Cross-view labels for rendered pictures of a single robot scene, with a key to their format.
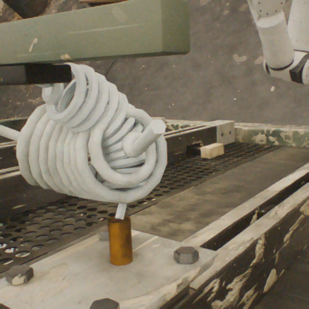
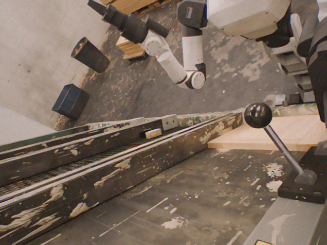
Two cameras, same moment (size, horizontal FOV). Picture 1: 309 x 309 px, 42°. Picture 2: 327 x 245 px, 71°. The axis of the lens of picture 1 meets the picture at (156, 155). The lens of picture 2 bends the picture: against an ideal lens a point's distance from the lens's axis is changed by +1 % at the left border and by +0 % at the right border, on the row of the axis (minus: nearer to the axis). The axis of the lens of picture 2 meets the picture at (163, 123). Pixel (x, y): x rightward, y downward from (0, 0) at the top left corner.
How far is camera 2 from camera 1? 0.35 m
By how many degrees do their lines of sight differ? 8
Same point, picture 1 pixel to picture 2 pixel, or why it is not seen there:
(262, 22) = (160, 58)
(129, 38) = not seen: outside the picture
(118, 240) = not seen: outside the picture
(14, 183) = (9, 165)
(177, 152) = (132, 136)
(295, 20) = (185, 54)
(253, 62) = (212, 78)
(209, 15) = not seen: hidden behind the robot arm
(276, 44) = (170, 69)
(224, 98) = (198, 100)
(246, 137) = (183, 122)
